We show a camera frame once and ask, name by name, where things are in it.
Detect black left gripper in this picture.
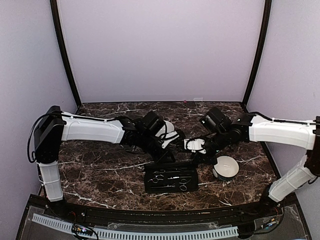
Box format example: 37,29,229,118
138,132,175,165

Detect black zippered tool case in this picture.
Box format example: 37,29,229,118
144,162,199,194

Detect silver hair cutting scissors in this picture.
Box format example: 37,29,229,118
148,174,181,184

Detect silver thinning scissors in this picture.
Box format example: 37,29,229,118
151,182,188,192

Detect black hair clip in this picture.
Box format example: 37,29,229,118
153,169,181,175

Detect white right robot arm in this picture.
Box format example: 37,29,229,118
182,112,320,217

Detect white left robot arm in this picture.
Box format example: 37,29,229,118
26,105,182,218

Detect plain white bowl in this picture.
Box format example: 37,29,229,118
157,120,175,139

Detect white bowl with teal base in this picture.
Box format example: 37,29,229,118
212,156,240,182

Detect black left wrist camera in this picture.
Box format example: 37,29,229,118
142,111,165,136

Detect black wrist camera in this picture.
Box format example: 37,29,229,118
142,111,165,136
199,107,232,133

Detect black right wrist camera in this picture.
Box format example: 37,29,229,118
199,107,232,133

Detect black right frame post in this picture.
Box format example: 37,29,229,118
241,0,272,107

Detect black frame post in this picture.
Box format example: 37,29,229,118
49,0,82,107
241,0,272,107

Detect black left frame post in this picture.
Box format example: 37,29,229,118
49,0,82,107

